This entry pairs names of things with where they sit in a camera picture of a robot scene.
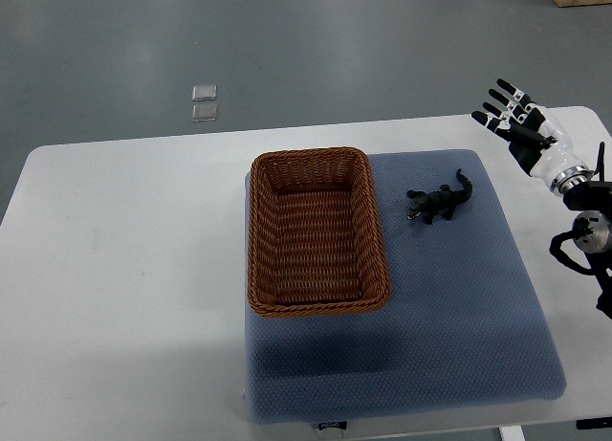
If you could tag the dark toy crocodile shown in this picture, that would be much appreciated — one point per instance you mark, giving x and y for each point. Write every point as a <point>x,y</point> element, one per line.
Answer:
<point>443,201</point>

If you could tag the metal floor plate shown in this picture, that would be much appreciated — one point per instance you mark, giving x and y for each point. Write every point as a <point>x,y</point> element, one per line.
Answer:
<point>204,112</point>
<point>204,92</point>

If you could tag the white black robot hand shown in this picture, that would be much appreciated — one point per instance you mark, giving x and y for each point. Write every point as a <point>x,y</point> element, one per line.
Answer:
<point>537,141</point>

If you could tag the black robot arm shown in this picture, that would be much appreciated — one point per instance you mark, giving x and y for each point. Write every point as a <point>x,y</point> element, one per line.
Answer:
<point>589,195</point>

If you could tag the blue grey cushion mat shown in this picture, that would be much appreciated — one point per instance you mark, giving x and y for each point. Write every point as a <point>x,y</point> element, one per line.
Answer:
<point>463,326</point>

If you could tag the lower metal floor plate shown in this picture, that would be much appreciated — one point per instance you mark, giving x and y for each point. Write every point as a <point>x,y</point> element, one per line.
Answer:
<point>204,112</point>

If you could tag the upper metal floor plate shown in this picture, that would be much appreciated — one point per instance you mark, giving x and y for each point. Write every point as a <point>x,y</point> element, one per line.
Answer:
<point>204,92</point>

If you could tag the black table control panel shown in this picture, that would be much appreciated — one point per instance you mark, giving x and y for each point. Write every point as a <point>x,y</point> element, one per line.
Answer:
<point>594,423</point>

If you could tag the brown woven basket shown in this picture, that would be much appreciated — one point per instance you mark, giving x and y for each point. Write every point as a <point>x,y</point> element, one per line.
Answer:
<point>315,239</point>

